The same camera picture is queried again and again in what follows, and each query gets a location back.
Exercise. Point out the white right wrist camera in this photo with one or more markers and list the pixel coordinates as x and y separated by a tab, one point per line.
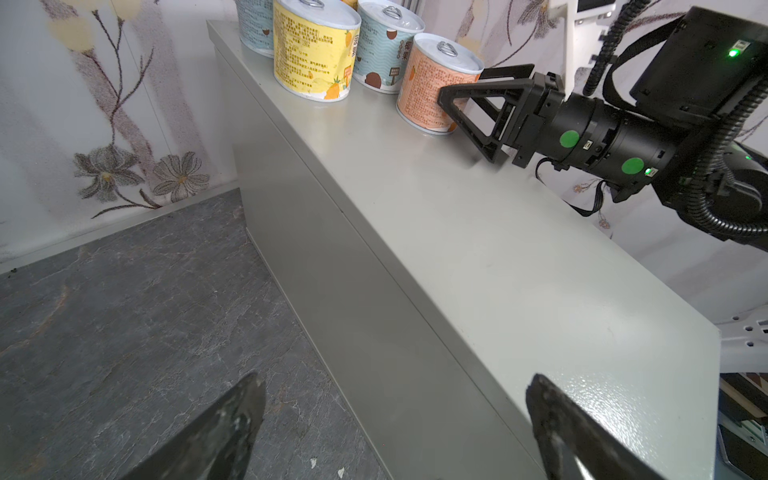
583	33

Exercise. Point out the light blue labelled can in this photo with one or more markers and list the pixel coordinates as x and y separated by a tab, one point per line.
255	20

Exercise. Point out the brown labelled can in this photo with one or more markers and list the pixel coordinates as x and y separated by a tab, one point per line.
435	62

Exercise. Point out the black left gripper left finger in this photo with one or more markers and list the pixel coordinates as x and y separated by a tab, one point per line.
218	444

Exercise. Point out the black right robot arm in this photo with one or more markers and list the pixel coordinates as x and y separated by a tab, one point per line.
665	113

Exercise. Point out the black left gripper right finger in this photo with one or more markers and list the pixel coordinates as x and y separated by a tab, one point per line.
570	441

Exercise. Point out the yellow can with silver lid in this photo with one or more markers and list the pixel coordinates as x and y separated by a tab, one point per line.
315	45

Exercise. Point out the grey metal cabinet counter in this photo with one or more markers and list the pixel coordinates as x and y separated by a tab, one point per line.
434	286

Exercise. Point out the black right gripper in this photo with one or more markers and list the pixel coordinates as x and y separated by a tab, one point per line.
500	115

